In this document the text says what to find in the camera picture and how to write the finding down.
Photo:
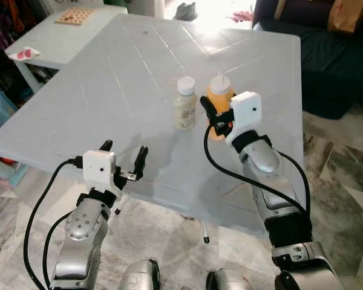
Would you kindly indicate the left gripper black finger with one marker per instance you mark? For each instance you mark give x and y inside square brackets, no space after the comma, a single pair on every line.
[107,146]
[141,162]

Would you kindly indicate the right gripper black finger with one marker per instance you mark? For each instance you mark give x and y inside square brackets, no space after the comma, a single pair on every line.
[209,107]

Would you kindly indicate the orange bottle white cap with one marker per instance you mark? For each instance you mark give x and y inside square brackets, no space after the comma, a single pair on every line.
[221,93]

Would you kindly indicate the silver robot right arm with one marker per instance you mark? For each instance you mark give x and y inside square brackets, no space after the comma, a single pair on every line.
[272,175]

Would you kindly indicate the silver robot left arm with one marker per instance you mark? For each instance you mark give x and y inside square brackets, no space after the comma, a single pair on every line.
[81,241]

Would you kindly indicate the white plastic bottle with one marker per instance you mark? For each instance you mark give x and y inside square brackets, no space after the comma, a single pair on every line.
[185,109]

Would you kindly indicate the large white plastic table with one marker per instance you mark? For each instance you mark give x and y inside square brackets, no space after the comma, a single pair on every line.
[127,96]

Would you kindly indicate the silver robot left leg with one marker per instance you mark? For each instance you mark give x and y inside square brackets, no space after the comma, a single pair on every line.
[136,277]

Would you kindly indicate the silver robot leg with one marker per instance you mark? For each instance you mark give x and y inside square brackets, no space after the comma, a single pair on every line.
[230,281]
[136,277]

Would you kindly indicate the light blue plastic bin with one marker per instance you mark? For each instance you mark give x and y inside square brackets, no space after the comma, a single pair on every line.
[0,112]

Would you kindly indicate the small white table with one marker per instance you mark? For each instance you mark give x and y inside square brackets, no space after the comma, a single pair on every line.
[60,39]

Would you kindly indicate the white pink packet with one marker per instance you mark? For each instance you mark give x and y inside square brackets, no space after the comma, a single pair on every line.
[24,54]

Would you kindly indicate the dark blue sofa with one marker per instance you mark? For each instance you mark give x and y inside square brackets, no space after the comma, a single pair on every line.
[339,66]

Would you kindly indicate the pink patterned tray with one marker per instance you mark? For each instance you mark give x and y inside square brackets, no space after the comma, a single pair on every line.
[75,16]

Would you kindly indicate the silver robot right leg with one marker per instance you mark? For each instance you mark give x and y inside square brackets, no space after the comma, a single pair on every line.
[230,281]

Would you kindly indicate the dark hanging clothes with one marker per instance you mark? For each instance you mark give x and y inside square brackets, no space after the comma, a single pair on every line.
[6,24]

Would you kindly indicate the brown paper bag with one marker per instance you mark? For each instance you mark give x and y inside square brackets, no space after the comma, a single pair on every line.
[346,15]

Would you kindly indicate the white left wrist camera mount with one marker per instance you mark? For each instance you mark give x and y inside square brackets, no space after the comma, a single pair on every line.
[98,170]

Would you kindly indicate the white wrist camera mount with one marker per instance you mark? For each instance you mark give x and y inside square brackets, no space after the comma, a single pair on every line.
[98,170]
[245,115]

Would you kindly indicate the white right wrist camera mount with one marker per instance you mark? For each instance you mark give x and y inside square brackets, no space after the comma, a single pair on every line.
[245,115]

